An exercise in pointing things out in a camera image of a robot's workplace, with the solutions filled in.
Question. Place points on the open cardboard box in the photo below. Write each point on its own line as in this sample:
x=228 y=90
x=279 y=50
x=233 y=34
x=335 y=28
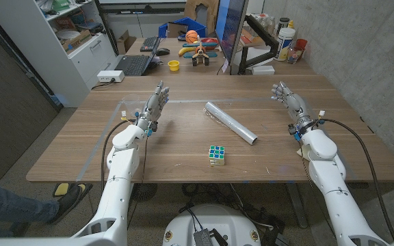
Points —
x=125 y=42

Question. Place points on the brown cardboard sheet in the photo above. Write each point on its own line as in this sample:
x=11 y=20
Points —
x=202 y=8

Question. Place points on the small orange basketball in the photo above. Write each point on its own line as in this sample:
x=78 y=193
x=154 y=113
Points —
x=191 y=36

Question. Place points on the plastic wrap roll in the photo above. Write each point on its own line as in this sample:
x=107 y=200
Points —
x=231 y=123

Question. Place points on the flat computer monitor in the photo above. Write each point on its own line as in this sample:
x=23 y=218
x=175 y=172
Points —
x=229 y=24

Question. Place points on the printed cardboard box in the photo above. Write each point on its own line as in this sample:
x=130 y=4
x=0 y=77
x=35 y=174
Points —
x=77 y=40

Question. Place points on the round black fan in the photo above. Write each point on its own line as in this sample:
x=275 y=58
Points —
x=144 y=192

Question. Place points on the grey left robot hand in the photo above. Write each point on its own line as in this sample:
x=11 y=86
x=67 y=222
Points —
x=154 y=106

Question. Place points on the wooden toy airplane teal wings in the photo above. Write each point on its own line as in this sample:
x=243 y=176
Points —
x=200 y=53

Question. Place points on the small yellow cup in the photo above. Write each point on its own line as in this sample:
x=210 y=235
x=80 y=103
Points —
x=173 y=66

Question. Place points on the red bowl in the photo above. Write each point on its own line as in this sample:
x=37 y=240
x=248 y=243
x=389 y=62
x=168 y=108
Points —
x=212 y=41

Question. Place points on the yellow banana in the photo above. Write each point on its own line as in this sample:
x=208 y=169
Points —
x=184 y=51

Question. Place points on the red cup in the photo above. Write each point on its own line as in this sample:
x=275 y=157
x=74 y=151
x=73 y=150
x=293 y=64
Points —
x=301 y=43

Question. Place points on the white labelled canister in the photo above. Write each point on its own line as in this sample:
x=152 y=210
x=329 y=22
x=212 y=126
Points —
x=284 y=44

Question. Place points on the Rubik's cube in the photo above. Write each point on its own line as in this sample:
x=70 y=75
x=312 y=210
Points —
x=217 y=155

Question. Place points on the person's leg in jeans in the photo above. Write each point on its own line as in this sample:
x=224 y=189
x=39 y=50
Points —
x=9 y=206

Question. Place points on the yellow-capped bottle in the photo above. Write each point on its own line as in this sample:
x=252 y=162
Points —
x=291 y=24

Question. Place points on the black computer mouse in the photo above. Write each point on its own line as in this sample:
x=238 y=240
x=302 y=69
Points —
x=163 y=52

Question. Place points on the black keyboard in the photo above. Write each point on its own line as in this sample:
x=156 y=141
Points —
x=150 y=43

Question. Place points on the white power strip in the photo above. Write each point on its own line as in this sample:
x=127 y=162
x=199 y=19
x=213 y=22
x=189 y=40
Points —
x=110 y=76

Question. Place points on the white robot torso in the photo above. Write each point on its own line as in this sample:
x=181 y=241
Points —
x=217 y=218

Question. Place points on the black slipper yellow insole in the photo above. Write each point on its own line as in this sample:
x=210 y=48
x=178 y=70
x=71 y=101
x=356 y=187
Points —
x=68 y=204
x=61 y=189

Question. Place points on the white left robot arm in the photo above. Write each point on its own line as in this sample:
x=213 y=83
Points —
x=121 y=164

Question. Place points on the small white box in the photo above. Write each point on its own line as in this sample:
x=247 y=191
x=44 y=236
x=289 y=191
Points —
x=263 y=70

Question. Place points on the grey finned electronics module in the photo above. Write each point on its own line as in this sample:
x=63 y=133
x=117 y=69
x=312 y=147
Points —
x=202 y=238

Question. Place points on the blue plastic bin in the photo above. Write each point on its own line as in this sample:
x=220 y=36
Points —
x=194 y=24

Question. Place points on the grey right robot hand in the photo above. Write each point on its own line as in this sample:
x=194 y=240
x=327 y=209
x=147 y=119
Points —
x=296 y=104

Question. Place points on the black laptop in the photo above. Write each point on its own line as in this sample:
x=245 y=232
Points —
x=133 y=65

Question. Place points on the dark-lidded jar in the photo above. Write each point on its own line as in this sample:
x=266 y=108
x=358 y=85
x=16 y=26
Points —
x=283 y=24

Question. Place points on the clear plastic cup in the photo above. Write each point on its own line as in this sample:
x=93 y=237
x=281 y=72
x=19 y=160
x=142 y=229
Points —
x=130 y=102

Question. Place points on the white shelf cabinet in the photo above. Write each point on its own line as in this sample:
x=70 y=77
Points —
x=46 y=58

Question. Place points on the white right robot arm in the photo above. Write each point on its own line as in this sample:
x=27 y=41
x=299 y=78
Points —
x=327 y=171

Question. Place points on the clear glass jar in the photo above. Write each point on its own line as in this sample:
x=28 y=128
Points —
x=294 y=55

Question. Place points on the white plate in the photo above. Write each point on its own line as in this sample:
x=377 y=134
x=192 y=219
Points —
x=67 y=34

